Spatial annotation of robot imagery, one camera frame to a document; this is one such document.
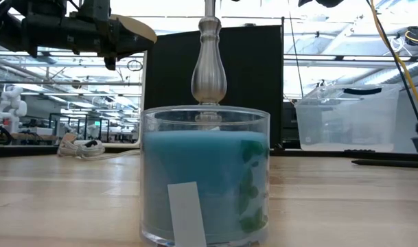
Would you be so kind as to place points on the blue candle in glass jar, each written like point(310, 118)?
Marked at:
point(201, 171)

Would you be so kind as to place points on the black pen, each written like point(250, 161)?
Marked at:
point(390, 163)

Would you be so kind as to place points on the clear plastic storage bin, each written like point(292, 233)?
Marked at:
point(349, 120)

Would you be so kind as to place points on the silver metal lamp base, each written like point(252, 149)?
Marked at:
point(208, 79)

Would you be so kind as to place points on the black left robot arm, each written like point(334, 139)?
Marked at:
point(13, 25)

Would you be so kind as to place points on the black upright panel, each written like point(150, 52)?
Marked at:
point(250, 85)

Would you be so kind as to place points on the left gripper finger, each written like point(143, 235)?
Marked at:
point(129, 43)

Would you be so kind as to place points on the white humanoid robot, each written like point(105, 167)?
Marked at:
point(11, 103)

